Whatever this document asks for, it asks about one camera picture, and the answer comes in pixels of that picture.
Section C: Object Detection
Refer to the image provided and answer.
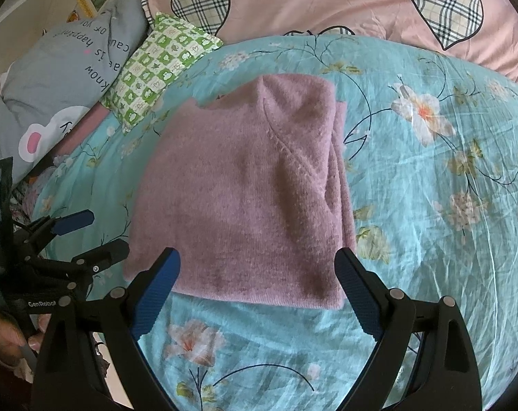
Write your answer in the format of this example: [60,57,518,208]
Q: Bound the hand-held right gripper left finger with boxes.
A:
[29,247,181,411]

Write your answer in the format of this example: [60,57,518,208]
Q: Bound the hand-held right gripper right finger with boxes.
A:
[334,247,484,411]

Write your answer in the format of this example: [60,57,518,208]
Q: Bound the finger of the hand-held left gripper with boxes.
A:
[71,238,130,277]
[14,209,95,250]

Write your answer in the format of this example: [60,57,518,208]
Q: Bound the pink fuzzy sweater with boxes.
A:
[122,74,357,311]

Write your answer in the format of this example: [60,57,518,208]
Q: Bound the person's left hand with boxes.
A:
[0,310,43,371]

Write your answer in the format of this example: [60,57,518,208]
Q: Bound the teal floral bed sheet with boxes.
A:
[29,32,518,411]

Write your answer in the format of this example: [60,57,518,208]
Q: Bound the pink cloth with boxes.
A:
[55,103,114,157]

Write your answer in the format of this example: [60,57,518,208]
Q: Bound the grey pillow with lettering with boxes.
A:
[0,0,150,180]

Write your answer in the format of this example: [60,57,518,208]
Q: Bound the green checkered pillow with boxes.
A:
[99,12,224,133]

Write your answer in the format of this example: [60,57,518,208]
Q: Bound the pink duvet with plaid hearts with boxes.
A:
[141,0,518,92]

